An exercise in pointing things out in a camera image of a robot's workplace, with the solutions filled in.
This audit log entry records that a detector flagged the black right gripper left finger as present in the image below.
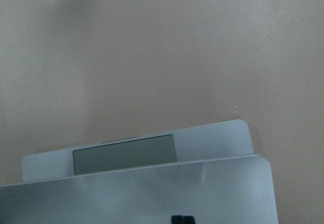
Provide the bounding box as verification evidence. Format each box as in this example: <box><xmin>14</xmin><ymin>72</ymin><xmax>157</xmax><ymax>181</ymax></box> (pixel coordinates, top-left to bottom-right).
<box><xmin>171</xmin><ymin>215</ymin><xmax>183</xmax><ymax>224</ymax></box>

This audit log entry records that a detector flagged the grey laptop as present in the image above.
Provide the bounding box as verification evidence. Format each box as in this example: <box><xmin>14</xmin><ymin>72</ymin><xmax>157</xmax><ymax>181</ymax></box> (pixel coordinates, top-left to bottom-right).
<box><xmin>1</xmin><ymin>119</ymin><xmax>278</xmax><ymax>223</ymax></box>

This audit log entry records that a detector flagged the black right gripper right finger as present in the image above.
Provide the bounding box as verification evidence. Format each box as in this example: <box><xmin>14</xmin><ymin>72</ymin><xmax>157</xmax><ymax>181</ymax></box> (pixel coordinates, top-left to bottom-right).
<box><xmin>183</xmin><ymin>215</ymin><xmax>195</xmax><ymax>224</ymax></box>

